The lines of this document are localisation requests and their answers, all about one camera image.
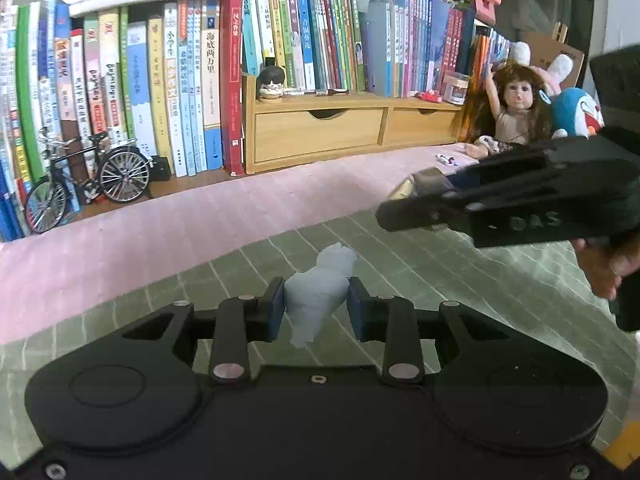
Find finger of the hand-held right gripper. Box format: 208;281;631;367
375;187;483;234
440;147;554;196

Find white tissue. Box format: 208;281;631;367
284;241;357;347

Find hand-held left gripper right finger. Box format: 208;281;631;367
347;276;519;387

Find blue cat plush toy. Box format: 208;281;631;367
550;87;606;140

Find brown-haired doll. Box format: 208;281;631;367
457;63;553;156

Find small clear jar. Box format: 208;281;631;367
442;72;468;106

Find cardboard box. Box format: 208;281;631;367
522;30;586;86

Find black-haired small figurine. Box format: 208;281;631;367
257;66;287;103

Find white rabbit plush toy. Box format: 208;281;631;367
510;42;573;96

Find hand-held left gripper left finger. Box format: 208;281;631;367
121;276;287;387

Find row of upright books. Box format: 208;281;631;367
0;0;246;241

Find row of colourful thin books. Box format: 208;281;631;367
225;0;476;98

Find green checked cloth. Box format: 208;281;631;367
0;207;640;441

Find window with white frame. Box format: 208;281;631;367
487;0;598;61

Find wooden drawer organizer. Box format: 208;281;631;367
242;74;466;175

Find person's right hand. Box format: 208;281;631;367
572;235;633;301

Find short row of books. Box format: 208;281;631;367
460;22;511;143

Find miniature bicycle model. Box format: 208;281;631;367
24;127;152;235

